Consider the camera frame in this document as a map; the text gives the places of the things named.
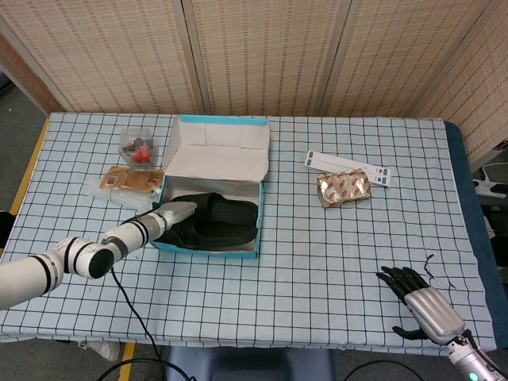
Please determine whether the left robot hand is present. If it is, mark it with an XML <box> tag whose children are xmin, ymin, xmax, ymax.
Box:
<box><xmin>156</xmin><ymin>201</ymin><xmax>198</xmax><ymax>235</ymax></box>

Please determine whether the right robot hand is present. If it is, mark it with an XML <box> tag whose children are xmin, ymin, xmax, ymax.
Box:
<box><xmin>375</xmin><ymin>266</ymin><xmax>466</xmax><ymax>345</ymax></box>

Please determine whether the black slipper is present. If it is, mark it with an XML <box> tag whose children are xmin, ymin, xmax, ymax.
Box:
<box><xmin>162</xmin><ymin>217</ymin><xmax>257</xmax><ymax>251</ymax></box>
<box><xmin>170</xmin><ymin>192</ymin><xmax>260</xmax><ymax>229</ymax></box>

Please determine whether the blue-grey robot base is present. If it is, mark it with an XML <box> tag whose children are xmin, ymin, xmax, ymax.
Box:
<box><xmin>164</xmin><ymin>347</ymin><xmax>337</xmax><ymax>381</ymax></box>

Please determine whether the blue cardboard shoe box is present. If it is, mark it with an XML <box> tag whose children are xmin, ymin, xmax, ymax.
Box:
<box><xmin>152</xmin><ymin>114</ymin><xmax>271</xmax><ymax>261</ymax></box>

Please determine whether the clear bag of sticks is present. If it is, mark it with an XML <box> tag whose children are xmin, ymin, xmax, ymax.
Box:
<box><xmin>83</xmin><ymin>178</ymin><xmax>164</xmax><ymax>210</ymax></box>

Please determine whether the clear box with red parts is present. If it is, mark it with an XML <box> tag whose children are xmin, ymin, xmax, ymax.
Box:
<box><xmin>118</xmin><ymin>127</ymin><xmax>159</xmax><ymax>166</ymax></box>

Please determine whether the black floor equipment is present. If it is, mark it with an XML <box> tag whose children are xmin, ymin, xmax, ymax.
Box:
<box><xmin>482</xmin><ymin>204</ymin><xmax>508</xmax><ymax>275</ymax></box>

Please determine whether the blue checked tablecloth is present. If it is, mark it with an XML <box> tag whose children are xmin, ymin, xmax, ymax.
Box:
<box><xmin>0</xmin><ymin>112</ymin><xmax>495</xmax><ymax>352</ymax></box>

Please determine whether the dark blue table pad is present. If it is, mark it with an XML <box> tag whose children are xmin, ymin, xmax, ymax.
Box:
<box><xmin>442</xmin><ymin>120</ymin><xmax>508</xmax><ymax>352</ymax></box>

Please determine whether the gold foil packet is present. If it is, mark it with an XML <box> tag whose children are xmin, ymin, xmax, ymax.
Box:
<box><xmin>316</xmin><ymin>167</ymin><xmax>372</xmax><ymax>208</ymax></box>

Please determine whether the dark object beside table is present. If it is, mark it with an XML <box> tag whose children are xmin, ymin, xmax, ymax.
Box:
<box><xmin>0</xmin><ymin>211</ymin><xmax>13</xmax><ymax>257</ymax></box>

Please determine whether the bamboo folding screen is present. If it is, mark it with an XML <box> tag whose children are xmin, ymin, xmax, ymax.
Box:
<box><xmin>0</xmin><ymin>0</ymin><xmax>508</xmax><ymax>164</ymax></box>

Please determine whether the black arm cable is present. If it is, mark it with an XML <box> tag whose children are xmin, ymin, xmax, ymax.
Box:
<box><xmin>94</xmin><ymin>208</ymin><xmax>190</xmax><ymax>381</ymax></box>

